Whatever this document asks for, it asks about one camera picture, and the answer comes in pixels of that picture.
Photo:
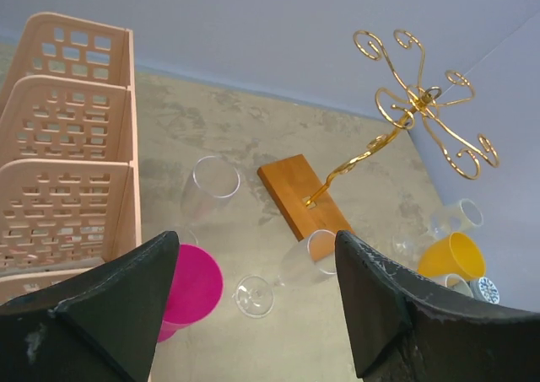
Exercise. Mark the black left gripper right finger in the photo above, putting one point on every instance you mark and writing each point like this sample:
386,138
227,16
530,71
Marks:
405,327

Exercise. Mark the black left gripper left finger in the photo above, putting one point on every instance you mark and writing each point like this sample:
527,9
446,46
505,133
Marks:
101,325

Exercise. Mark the yellow plastic goblet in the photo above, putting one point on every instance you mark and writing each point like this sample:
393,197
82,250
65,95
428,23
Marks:
457,254

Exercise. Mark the clear wine glass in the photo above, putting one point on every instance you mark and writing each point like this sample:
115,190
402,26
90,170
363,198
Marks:
460,216
309,262

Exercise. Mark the clear champagne flute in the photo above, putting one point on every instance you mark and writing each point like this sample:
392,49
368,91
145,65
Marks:
211,184

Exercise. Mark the clear tilted wine glass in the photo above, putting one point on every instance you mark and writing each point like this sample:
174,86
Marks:
460,216

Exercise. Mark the wooden rack base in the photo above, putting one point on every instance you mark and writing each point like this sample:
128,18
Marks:
292,183

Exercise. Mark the magenta plastic goblet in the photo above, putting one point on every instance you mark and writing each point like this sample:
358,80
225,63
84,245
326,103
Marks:
196,289

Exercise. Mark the peach plastic basket organizer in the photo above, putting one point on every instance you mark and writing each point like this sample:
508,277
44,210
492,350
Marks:
70,193

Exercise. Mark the gold wire wine glass rack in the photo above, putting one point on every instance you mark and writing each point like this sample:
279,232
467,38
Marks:
418,103

